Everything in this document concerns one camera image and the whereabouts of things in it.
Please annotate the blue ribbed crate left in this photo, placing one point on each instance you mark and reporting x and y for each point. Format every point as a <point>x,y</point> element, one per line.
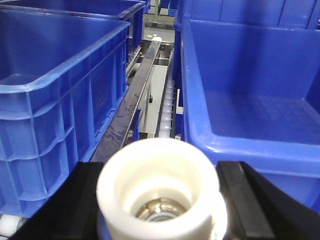
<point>62,79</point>

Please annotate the blue shelf bin right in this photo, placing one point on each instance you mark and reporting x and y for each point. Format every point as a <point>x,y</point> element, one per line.
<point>252,94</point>

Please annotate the steel shelf divider rail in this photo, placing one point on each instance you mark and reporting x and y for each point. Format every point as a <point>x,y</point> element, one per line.
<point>115,136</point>

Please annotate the blue crate far left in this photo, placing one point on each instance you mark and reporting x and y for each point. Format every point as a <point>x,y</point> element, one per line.
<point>123,10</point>

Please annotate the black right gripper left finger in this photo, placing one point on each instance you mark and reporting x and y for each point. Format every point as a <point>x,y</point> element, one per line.
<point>69,214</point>

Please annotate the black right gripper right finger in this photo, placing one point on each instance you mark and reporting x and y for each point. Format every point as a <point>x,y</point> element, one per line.
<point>258,210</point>

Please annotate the white plastic valve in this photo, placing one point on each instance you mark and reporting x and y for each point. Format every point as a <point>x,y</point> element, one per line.
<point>158,168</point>

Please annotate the white roller track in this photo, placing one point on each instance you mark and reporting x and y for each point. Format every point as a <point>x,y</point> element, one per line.
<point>164,125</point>

